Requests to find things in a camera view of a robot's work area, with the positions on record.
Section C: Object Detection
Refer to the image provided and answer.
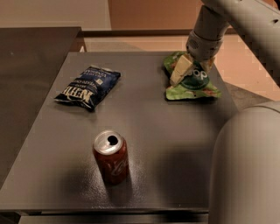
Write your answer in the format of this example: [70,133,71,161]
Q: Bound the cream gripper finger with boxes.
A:
[170,53,193,87]
[200,57,215,74]

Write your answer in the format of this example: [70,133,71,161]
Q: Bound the green rice chip bag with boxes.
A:
[164,51,221,101]

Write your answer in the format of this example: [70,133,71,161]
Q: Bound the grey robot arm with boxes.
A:
[186,0,280,224]

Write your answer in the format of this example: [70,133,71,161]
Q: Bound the blue kettle chip bag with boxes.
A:
[54,66,121,111]

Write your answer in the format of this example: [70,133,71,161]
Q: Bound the red coke can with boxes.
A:
[93,130,129,185]

